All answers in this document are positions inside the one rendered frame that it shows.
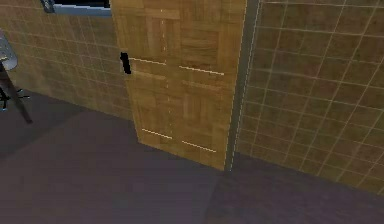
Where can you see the wooden room door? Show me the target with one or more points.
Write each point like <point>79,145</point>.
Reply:
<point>186,83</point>

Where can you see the grey framed window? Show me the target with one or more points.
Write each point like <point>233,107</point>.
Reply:
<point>80,7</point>

